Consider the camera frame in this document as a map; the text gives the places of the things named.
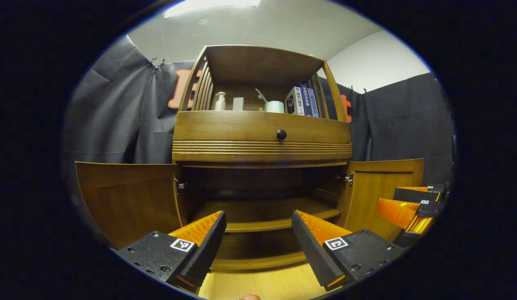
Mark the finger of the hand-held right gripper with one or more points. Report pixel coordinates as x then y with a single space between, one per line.
416 195
402 212

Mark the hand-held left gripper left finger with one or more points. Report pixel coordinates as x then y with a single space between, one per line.
206 252

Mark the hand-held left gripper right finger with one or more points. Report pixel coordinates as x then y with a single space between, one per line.
312 250

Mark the wooden shoe cabinet door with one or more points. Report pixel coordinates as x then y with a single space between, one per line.
129 200
375 200

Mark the wooden double-door shoe cabinet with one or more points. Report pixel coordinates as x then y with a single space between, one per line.
225 129

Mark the metal door hinge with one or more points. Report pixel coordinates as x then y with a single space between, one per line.
348 179
180 186

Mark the wooden inner cabinet shelf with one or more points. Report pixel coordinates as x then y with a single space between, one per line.
258 214

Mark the wooden cabinet drawer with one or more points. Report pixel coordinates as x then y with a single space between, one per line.
225 133

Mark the black round drawer knob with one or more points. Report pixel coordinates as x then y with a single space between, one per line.
281 134

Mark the light blue book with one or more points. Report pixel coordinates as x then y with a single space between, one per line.
313 104

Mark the white round container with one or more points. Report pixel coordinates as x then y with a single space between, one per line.
275 107

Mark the small white box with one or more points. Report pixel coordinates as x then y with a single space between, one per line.
238 104

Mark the black backdrop cloth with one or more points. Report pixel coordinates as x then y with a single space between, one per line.
116 112

